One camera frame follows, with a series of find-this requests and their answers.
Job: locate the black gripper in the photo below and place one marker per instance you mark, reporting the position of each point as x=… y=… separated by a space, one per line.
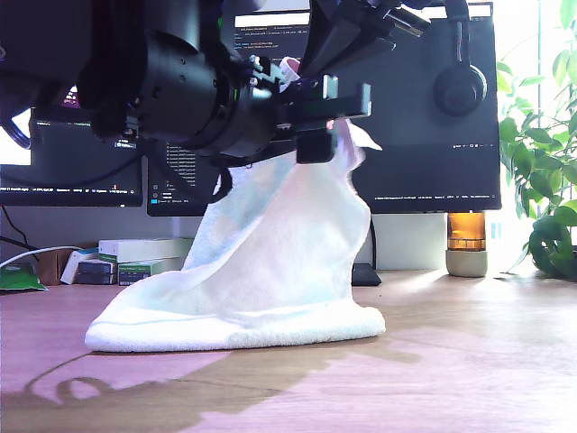
x=315 y=106

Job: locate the pastel white terry tea towel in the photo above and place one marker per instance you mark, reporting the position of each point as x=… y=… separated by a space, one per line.
x=279 y=252

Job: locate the black Huawei computer monitor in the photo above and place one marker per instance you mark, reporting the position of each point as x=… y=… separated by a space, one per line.
x=428 y=158

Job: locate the black over-ear headphones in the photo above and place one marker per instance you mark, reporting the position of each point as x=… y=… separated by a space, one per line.
x=460 y=92

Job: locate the amber glass jar grey base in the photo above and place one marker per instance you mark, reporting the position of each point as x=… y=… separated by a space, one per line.
x=466 y=234

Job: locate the green leafy houseplant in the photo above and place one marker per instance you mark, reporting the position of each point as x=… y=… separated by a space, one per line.
x=547 y=243

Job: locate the green and white box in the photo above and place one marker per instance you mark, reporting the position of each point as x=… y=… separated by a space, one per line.
x=135 y=274

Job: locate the black monitor with terminal window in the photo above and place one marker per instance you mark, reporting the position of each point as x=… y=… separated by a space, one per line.
x=58 y=171

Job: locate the small dark flat box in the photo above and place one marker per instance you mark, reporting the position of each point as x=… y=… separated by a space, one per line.
x=97 y=280
x=97 y=269

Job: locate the small white blue box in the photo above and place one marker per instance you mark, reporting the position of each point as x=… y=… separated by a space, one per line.
x=72 y=268

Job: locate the brown cardboard box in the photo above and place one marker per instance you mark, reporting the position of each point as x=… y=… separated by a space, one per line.
x=49 y=268

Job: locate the green plastic packet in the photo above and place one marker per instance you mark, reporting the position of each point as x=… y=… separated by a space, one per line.
x=18 y=279

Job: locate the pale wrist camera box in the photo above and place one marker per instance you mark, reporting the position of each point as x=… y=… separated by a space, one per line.
x=408 y=20

